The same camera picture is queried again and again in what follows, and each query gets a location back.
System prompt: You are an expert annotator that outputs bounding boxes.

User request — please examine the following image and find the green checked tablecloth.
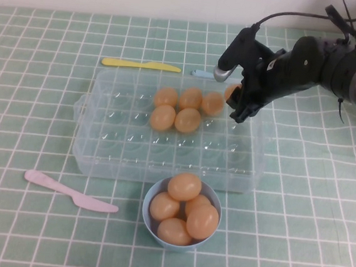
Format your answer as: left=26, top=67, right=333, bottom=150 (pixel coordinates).
left=0, top=0, right=356, bottom=267

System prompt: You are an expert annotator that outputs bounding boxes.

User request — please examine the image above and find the clear plastic egg box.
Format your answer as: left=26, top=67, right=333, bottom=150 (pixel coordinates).
left=66, top=63, right=274, bottom=196

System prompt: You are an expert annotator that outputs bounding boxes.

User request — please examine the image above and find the yellow plastic knife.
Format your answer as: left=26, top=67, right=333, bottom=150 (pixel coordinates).
left=100, top=57, right=183, bottom=74

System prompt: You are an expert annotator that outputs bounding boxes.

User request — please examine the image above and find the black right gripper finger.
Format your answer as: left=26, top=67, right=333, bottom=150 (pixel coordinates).
left=225, top=81, right=249, bottom=112
left=229, top=96, right=264, bottom=126

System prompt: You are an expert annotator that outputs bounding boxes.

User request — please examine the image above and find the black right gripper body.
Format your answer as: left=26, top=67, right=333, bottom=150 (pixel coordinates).
left=239, top=41, right=298, bottom=113

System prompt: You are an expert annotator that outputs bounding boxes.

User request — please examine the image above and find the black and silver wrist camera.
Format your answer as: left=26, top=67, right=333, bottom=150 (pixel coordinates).
left=213, top=23, right=264, bottom=87

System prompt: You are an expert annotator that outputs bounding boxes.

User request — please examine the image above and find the beige egg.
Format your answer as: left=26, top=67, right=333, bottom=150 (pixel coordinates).
left=156, top=215, right=195, bottom=248
left=185, top=202, right=222, bottom=242
left=173, top=106, right=203, bottom=134
left=200, top=90, right=227, bottom=117
left=178, top=86, right=204, bottom=111
left=153, top=86, right=180, bottom=109
left=224, top=83, right=242, bottom=103
left=148, top=190, right=181, bottom=224
left=184, top=192, right=213, bottom=219
left=149, top=103, right=178, bottom=133
left=166, top=171, right=203, bottom=203

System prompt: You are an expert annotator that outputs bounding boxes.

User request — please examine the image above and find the light blue plastic fork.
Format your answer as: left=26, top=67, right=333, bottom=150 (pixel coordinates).
left=191, top=68, right=244, bottom=85

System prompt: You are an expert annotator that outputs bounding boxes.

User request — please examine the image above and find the pink plastic knife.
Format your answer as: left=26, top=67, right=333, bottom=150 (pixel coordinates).
left=21, top=169, right=122, bottom=214

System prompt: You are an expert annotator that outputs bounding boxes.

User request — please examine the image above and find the black camera cable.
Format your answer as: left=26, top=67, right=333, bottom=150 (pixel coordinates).
left=252, top=6, right=332, bottom=40

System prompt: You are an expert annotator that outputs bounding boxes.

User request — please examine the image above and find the black cable tie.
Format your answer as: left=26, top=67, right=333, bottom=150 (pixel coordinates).
left=335, top=97, right=349, bottom=125

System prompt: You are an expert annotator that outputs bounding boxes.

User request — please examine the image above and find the light blue bowl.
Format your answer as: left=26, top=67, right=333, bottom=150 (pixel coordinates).
left=138, top=173, right=225, bottom=257

